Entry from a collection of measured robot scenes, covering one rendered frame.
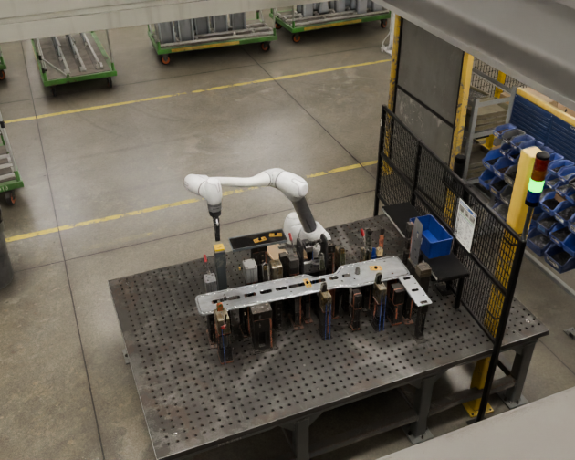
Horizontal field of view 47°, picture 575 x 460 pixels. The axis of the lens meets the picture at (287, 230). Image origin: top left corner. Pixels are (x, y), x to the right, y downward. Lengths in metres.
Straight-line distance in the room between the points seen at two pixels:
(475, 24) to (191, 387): 3.40
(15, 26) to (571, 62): 0.88
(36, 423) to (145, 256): 1.95
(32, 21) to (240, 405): 2.96
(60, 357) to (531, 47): 4.92
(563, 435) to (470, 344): 4.13
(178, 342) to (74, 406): 1.08
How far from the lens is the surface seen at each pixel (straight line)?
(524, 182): 3.73
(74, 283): 6.06
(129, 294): 4.69
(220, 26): 10.98
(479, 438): 0.18
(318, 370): 4.03
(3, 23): 1.23
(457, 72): 5.95
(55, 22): 1.23
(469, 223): 4.22
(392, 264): 4.36
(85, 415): 4.93
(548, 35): 0.71
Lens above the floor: 3.64
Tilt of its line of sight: 35 degrees down
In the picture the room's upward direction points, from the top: 1 degrees counter-clockwise
